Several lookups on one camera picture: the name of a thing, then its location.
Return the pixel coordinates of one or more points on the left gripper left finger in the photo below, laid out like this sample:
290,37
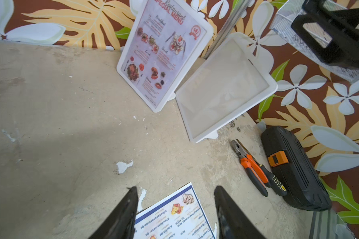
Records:
120,223

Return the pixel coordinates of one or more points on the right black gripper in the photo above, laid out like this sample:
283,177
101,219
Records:
340,25

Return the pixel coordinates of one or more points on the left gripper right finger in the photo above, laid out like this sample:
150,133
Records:
233,223

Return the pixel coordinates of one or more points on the blue bordered menu sheet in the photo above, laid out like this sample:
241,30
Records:
178,216

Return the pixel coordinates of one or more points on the pink restaurant special menu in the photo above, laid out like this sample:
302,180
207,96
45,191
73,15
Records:
163,50

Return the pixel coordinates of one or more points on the black screwdriver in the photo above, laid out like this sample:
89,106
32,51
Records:
274,182

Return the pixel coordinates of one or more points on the white mesh basket right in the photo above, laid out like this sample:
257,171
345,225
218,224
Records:
282,26

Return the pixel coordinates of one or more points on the black tool case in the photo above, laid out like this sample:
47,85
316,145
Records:
290,164

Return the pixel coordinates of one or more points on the orange handled pliers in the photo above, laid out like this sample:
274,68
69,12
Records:
252,168

